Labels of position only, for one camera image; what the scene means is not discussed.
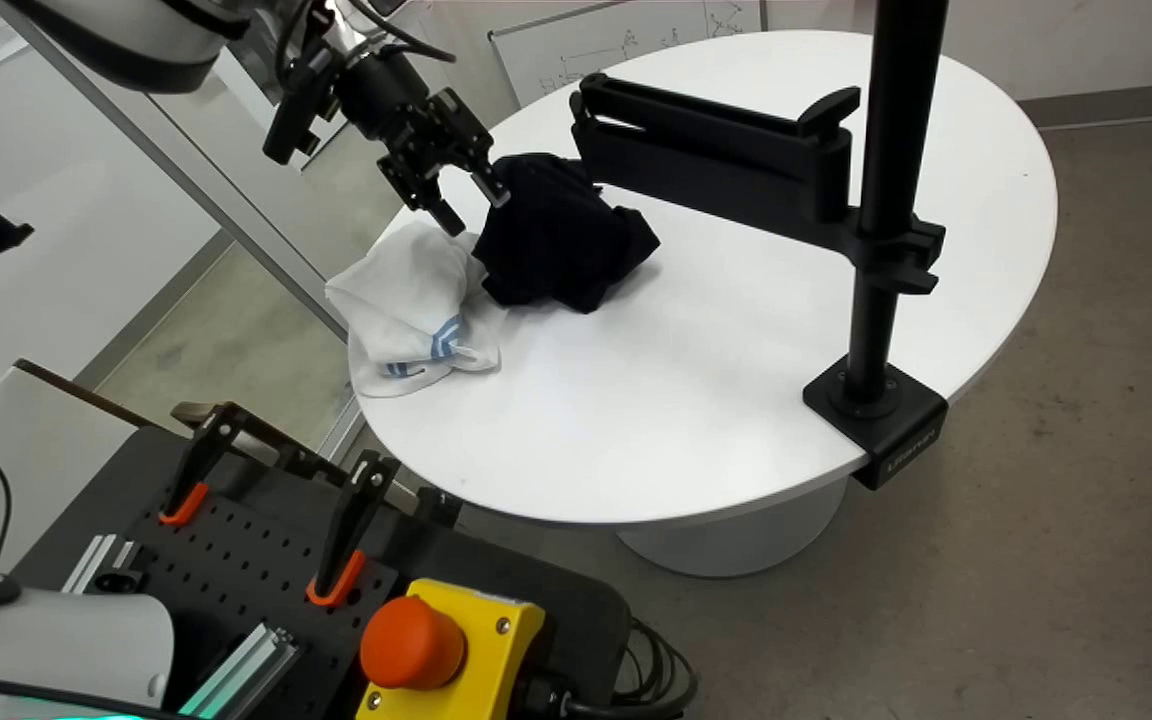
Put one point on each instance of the yellow emergency stop box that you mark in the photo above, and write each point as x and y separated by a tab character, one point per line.
448	654

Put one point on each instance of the white cloth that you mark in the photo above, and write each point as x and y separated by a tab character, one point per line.
400	306

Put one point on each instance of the long aluminium extrusion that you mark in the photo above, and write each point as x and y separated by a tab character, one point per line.
240	674

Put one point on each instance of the short aluminium extrusion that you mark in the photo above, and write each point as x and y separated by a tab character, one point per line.
96	565

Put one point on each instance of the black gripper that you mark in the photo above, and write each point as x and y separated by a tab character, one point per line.
439	140

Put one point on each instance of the black pole with table clamp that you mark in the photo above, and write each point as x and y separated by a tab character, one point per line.
890	201

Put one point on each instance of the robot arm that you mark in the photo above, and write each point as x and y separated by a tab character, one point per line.
137	35

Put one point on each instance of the white table pedestal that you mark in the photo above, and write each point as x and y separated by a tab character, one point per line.
738	532

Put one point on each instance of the black cloth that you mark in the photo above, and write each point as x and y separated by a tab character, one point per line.
557	233

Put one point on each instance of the black perforated breadboard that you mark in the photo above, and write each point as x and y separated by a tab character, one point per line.
240	563

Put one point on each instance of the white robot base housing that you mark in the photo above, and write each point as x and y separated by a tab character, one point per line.
56	654

